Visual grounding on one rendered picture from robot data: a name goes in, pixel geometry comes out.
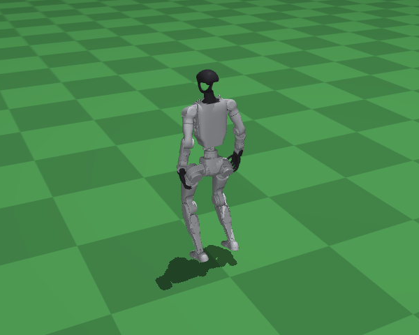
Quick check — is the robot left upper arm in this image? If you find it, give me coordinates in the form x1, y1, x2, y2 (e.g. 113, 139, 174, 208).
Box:
182, 104, 197, 149

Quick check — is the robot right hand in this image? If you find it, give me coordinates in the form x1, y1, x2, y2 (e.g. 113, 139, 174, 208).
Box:
227, 150, 243, 172

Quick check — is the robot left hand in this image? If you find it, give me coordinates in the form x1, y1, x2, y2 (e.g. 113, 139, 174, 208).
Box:
177, 168, 191, 189

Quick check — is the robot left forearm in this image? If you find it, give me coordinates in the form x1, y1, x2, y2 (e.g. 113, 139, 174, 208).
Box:
177, 138, 191, 172

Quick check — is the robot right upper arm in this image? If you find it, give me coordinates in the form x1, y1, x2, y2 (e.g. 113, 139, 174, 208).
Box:
224, 98, 246, 136

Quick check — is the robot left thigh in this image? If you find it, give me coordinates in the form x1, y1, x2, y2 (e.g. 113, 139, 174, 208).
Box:
181, 163, 205, 215

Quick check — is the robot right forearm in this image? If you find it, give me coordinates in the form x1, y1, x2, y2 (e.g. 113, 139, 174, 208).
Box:
234, 131, 246, 155

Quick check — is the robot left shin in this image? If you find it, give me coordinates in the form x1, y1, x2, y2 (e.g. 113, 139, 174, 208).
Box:
182, 203, 203, 254

